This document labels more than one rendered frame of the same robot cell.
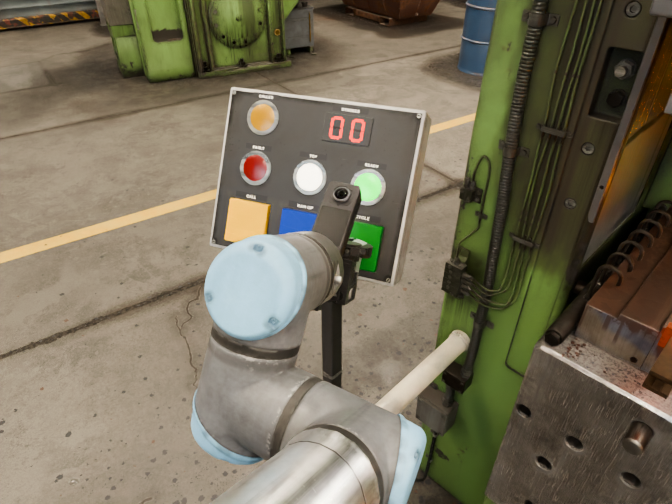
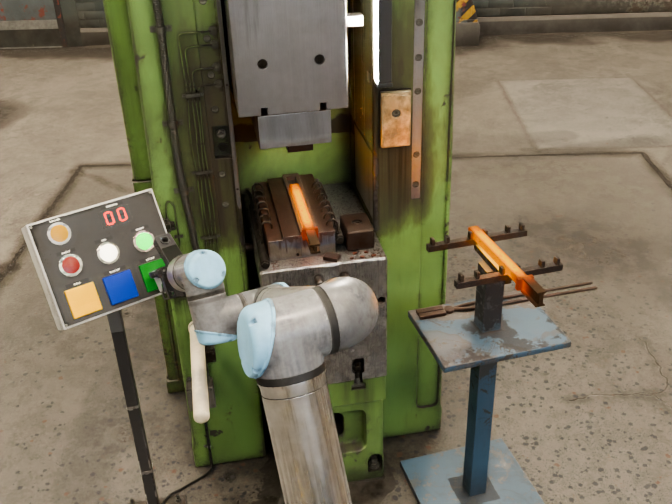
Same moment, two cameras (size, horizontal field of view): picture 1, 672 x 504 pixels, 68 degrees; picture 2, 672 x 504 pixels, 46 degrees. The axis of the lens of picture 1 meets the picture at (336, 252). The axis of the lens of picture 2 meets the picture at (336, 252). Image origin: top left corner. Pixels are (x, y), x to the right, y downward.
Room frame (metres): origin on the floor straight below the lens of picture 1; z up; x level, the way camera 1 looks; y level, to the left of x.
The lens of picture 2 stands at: (-0.79, 1.15, 2.10)
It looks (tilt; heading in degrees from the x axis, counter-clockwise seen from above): 30 degrees down; 306
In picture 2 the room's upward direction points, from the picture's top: 2 degrees counter-clockwise
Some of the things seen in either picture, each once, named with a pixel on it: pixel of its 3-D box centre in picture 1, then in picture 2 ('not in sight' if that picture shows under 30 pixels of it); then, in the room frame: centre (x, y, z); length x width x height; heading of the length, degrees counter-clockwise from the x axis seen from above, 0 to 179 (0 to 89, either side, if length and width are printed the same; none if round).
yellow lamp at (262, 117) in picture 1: (262, 117); (59, 233); (0.81, 0.12, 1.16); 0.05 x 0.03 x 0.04; 45
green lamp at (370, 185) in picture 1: (367, 187); (144, 241); (0.70, -0.05, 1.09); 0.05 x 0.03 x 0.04; 45
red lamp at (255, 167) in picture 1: (255, 168); (70, 265); (0.77, 0.14, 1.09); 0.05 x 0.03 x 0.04; 45
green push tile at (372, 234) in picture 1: (357, 245); (155, 274); (0.66, -0.04, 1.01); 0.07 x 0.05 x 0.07; 70
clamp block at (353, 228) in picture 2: not in sight; (357, 231); (0.39, -0.61, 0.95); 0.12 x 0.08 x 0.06; 135
